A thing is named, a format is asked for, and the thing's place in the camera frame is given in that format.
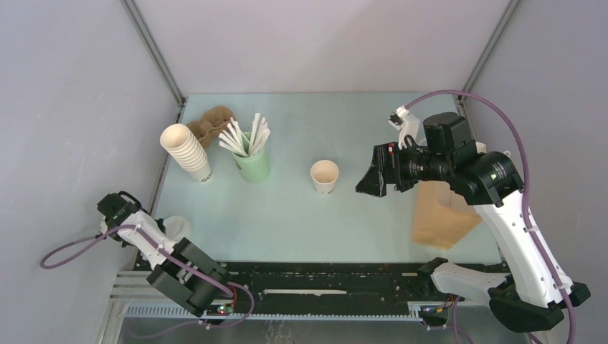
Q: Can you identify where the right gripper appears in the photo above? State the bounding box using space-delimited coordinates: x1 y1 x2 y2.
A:
356 138 451 196

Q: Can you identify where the single paper cup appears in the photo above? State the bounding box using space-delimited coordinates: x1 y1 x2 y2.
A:
310 160 339 195

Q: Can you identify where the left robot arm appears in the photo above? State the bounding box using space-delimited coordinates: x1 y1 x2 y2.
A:
97 191 234 317

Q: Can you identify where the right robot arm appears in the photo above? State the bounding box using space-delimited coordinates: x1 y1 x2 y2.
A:
356 112 591 333

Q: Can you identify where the brown paper bag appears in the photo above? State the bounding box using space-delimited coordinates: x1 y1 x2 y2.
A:
412 181 482 250

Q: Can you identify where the green cup holder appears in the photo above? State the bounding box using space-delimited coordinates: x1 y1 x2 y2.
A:
232 148 270 183

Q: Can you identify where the stack of paper cups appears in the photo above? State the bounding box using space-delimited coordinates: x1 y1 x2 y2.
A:
159 123 212 183

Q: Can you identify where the stack of white lids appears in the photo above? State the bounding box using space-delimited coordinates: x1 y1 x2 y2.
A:
163 215 193 242

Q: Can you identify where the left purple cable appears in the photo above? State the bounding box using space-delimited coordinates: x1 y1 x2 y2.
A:
39 225 255 340

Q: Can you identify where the purple cable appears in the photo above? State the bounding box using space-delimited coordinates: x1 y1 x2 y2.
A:
39 225 255 340
404 90 578 344

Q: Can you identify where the black front rail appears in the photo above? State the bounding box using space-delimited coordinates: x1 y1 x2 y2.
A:
113 258 523 328

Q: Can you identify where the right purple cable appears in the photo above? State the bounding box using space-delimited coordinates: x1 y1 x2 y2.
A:
404 90 578 344

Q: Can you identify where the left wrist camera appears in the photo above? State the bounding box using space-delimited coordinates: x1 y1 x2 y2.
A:
97 191 142 234

